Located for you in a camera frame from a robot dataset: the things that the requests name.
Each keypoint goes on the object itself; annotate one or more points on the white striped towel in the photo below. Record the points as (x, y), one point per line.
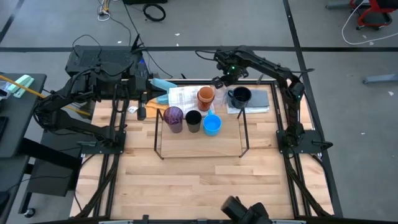
(255, 110)

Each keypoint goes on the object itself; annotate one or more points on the black flat floor panel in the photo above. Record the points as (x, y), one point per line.
(49, 177)

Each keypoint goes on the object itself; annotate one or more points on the mint green stapler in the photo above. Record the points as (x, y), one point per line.
(20, 84)

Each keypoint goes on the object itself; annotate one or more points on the printed paper sheet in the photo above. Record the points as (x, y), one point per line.
(183, 98)

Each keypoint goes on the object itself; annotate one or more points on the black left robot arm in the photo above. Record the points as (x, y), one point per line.
(77, 90)

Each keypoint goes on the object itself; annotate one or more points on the black computer tower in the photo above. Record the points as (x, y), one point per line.
(102, 56)

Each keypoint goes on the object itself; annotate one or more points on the black desk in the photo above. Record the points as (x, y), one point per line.
(21, 124)

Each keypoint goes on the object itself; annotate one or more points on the yellow cloth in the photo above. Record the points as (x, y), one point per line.
(154, 107)

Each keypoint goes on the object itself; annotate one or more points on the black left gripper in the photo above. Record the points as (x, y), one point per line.
(138, 90)

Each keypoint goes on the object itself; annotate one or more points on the black plastic tumbler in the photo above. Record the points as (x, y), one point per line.
(193, 119)

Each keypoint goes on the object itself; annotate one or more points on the clear glass mug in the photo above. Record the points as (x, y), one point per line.
(221, 97)

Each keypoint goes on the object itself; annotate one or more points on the grey metal desk foot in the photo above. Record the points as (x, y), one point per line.
(379, 78)

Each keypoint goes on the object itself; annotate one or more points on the blue plastic mug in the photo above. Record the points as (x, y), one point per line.
(212, 124)

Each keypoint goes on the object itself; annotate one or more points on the black blocky device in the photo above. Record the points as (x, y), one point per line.
(245, 214)

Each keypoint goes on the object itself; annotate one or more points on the teal cloth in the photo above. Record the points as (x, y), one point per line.
(171, 84)

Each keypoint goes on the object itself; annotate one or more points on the small white tag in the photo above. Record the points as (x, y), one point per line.
(133, 109)

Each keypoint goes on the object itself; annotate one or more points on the red stool black seat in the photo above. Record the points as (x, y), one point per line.
(377, 17)

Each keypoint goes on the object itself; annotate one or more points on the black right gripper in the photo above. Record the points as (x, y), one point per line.
(231, 63)

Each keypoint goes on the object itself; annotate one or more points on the dark navy enamel mug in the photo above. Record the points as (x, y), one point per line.
(241, 97)

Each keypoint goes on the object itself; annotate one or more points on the purple faceted tumbler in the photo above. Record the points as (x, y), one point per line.
(173, 119)

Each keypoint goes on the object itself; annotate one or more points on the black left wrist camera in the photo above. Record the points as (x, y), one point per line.
(141, 113)

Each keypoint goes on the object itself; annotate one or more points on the peach matte tumbler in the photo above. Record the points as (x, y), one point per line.
(206, 93)

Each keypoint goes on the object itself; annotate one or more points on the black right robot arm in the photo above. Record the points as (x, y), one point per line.
(273, 70)

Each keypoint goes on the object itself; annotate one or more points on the wooden shelf black metal frame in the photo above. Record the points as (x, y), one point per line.
(202, 146)

